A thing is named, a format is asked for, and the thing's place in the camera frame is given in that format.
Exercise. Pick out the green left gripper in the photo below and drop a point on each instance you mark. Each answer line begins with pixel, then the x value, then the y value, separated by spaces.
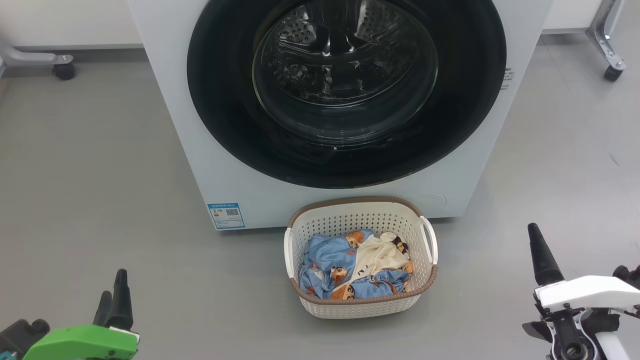
pixel 80 342

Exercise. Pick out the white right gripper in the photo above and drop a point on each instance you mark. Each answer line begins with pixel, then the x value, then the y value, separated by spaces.
pixel 590 292

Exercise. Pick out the cream bear print garment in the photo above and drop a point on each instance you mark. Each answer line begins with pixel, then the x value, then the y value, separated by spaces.
pixel 380 257

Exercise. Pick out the blue cartoon print garment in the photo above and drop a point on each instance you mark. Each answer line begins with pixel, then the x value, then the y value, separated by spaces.
pixel 325 260

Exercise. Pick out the round washing machine door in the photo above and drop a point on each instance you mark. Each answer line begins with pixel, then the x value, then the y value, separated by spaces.
pixel 225 100

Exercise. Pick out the white front-load washing machine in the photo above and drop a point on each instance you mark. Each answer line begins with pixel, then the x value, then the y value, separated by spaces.
pixel 165 125

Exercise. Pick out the stainless steel washing machine drum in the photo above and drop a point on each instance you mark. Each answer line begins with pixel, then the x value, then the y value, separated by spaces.
pixel 345 75

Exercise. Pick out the blue energy label sticker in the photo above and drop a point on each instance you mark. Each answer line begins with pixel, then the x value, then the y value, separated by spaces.
pixel 226 216

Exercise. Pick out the black printed text label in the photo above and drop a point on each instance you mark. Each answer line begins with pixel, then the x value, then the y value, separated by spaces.
pixel 508 79

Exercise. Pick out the cream perforated basket brown rim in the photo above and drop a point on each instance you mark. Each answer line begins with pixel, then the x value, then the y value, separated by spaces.
pixel 360 215

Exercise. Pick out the grey metal leg with caster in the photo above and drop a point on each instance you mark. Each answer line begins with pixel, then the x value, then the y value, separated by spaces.
pixel 30 57
pixel 602 35

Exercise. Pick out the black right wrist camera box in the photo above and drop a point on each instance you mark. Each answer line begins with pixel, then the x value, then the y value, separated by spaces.
pixel 629 277

